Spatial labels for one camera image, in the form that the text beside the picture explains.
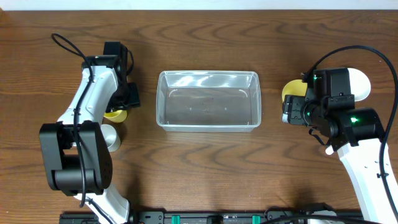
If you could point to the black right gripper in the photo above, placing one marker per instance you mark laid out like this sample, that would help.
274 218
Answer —
293 107

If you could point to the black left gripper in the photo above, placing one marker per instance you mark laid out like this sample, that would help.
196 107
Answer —
134 99

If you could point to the yellow plastic cup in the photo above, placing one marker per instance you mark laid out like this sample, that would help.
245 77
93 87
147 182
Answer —
116 116

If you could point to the grey plastic cup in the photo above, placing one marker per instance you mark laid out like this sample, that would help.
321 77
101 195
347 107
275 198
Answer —
111 137

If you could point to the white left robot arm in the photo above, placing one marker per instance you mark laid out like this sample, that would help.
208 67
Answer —
76 149

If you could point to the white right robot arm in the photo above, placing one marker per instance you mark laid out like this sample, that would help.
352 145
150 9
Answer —
356 135

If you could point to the clear plastic container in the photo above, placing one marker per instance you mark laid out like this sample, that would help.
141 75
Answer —
208 101

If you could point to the yellow cup right side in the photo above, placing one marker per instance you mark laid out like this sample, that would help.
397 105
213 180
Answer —
294 87

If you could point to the white cup right side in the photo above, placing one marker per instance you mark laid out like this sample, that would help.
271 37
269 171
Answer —
360 84

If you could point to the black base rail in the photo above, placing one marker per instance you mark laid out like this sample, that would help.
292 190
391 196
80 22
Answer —
161 216

